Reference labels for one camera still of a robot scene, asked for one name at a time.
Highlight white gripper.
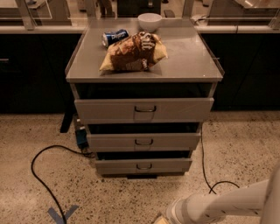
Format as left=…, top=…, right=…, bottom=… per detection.
left=153, top=199, right=186, bottom=224

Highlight grey bottom drawer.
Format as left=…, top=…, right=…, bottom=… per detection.
left=95, top=158, right=192, bottom=175

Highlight grey drawer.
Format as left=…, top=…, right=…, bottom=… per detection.
left=95, top=158, right=192, bottom=175
left=87, top=133, right=200, bottom=152
left=74, top=98, right=214, bottom=124

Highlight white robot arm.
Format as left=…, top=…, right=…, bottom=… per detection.
left=153, top=164, right=280, bottom=224

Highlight grey middle drawer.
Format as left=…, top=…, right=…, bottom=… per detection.
left=87, top=133, right=200, bottom=152

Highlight grey metal drawer cabinet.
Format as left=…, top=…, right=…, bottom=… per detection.
left=66, top=18, right=223, bottom=166

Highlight grey top drawer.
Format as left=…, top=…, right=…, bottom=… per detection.
left=74, top=98, right=214, bottom=124

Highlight blue tape cross mark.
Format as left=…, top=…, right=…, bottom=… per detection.
left=47, top=205, right=79, bottom=224

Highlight blue power box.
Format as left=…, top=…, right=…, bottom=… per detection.
left=75, top=129, right=88, bottom=149

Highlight brown chip bag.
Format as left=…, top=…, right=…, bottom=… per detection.
left=100, top=31, right=168, bottom=71

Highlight dark counter cabinet right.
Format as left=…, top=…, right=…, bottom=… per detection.
left=200, top=31, right=280, bottom=111

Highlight dark counter cabinet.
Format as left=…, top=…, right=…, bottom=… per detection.
left=200, top=31, right=280, bottom=111
left=0, top=33, right=81, bottom=114

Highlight blue Pepsi can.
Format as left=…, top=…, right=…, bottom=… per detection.
left=101, top=29, right=129, bottom=47

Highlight white bowl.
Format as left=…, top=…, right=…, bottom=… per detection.
left=137, top=13, right=162, bottom=32

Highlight dark counter cabinet left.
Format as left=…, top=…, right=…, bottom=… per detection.
left=0, top=33, right=81, bottom=114

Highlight black cable left floor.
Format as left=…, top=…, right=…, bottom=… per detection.
left=30, top=144, right=95, bottom=224

